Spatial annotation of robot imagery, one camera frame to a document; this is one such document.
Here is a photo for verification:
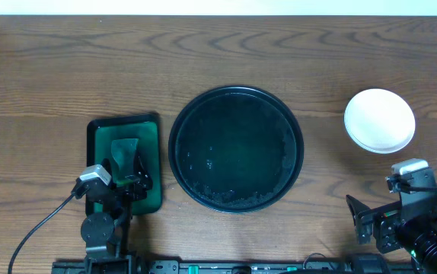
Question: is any green scouring sponge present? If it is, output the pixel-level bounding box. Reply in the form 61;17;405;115
111;139;139;186

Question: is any white plate with green smear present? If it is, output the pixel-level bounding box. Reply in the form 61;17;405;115
343;88;416;154

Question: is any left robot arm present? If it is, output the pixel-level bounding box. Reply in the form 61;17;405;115
71;154;153;274

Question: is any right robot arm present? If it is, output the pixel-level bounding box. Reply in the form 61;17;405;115
346;167;437;273

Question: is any black rectangular water tray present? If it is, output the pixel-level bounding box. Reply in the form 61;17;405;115
87;113;162;215

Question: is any black round tray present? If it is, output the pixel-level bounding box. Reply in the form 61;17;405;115
168;85;305;214

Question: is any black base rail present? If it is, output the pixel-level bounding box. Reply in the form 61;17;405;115
50;253;419;274

